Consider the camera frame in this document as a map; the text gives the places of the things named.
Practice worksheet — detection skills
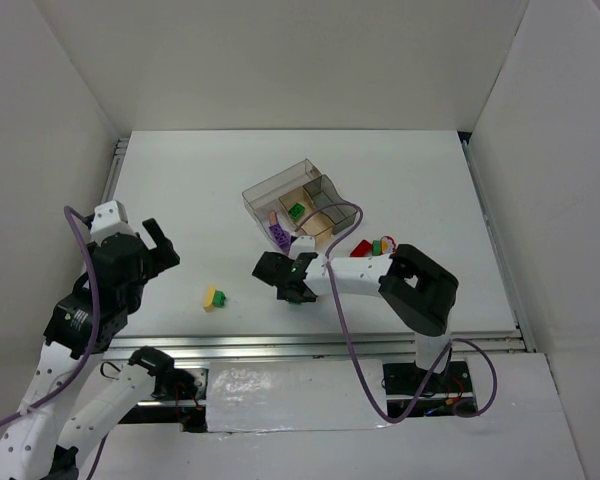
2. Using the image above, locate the red lego brick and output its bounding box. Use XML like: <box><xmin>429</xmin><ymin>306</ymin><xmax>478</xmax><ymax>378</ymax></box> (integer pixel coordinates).
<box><xmin>349</xmin><ymin>240</ymin><xmax>373</xmax><ymax>258</ymax></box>

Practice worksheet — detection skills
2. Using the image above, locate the aluminium rail frame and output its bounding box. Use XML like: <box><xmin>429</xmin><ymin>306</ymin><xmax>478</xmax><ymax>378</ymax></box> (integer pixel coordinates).
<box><xmin>108</xmin><ymin>130</ymin><xmax>529</xmax><ymax>360</ymax></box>

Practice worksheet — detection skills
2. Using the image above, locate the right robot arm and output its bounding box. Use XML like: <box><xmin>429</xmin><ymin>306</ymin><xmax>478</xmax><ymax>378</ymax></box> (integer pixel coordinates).
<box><xmin>252</xmin><ymin>244</ymin><xmax>459</xmax><ymax>374</ymax></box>

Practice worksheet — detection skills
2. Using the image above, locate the dark grey container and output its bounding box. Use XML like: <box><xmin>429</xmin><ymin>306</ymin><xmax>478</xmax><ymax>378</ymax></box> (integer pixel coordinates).
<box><xmin>303</xmin><ymin>175</ymin><xmax>356</xmax><ymax>235</ymax></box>

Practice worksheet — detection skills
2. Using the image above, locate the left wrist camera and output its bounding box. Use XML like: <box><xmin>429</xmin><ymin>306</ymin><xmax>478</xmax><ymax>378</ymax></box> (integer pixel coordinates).
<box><xmin>90</xmin><ymin>200</ymin><xmax>134</xmax><ymax>244</ymax></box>

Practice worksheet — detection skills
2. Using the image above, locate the purple lego brick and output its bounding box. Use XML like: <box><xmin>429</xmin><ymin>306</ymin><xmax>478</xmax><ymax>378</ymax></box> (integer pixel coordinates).
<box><xmin>269</xmin><ymin>225</ymin><xmax>292</xmax><ymax>254</ymax></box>

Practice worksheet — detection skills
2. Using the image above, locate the clear small container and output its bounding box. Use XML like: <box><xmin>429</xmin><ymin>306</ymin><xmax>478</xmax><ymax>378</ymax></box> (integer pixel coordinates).
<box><xmin>261</xmin><ymin>210</ymin><xmax>315</xmax><ymax>258</ymax></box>

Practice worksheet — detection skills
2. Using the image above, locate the yellow curved lego brick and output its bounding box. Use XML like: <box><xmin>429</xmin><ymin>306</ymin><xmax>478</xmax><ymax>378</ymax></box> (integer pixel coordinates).
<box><xmin>202</xmin><ymin>285</ymin><xmax>216</xmax><ymax>312</ymax></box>

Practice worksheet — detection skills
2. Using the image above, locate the clear smoky container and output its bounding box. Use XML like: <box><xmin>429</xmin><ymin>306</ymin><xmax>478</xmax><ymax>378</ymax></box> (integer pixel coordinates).
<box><xmin>242</xmin><ymin>159</ymin><xmax>322</xmax><ymax>221</ymax></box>

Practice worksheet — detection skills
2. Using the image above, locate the small green lego brick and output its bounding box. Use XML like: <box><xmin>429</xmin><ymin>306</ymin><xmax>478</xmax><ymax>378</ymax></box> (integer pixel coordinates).
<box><xmin>212</xmin><ymin>290</ymin><xmax>227</xmax><ymax>308</ymax></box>

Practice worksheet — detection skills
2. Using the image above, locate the small green lego cube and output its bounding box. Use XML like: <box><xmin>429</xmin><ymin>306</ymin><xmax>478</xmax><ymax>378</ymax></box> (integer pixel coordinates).
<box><xmin>372</xmin><ymin>240</ymin><xmax>382</xmax><ymax>256</ymax></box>

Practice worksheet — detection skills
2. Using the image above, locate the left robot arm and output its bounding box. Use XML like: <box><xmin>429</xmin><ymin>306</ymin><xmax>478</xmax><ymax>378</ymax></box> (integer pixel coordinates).
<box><xmin>0</xmin><ymin>219</ymin><xmax>180</xmax><ymax>479</ymax></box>

